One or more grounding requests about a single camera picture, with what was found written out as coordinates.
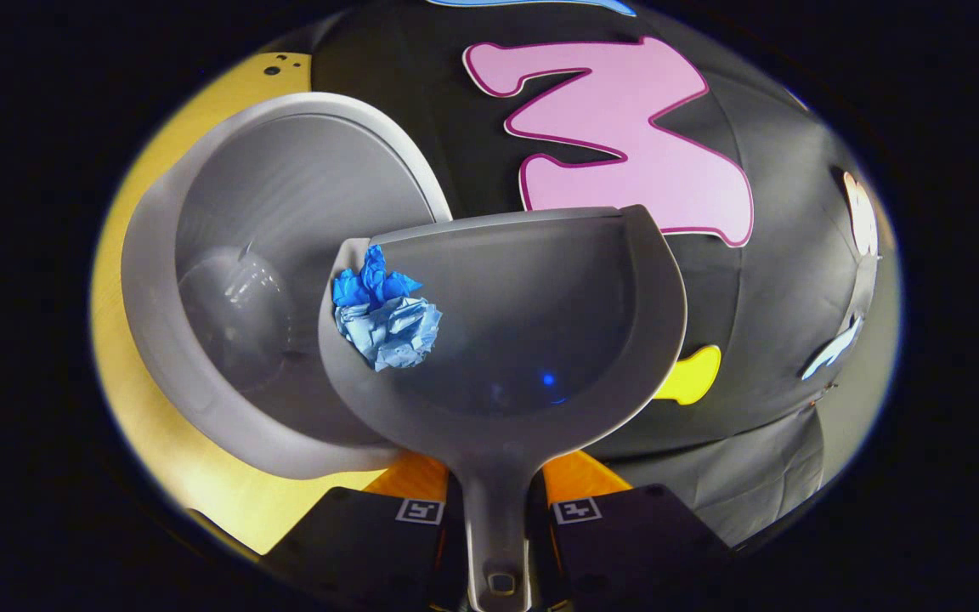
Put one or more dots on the dark blue paper ball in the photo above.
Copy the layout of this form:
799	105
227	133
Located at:
366	285

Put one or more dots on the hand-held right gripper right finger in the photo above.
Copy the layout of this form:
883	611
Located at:
625	535

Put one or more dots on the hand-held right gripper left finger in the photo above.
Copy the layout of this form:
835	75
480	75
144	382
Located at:
353	535

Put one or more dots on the grey ribbed garbage bin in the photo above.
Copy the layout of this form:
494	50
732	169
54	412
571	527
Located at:
285	187

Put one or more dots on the grey dustpan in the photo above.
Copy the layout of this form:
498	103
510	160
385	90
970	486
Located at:
523	340

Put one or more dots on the light blue paper ball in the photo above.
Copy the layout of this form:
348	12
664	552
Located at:
392	331

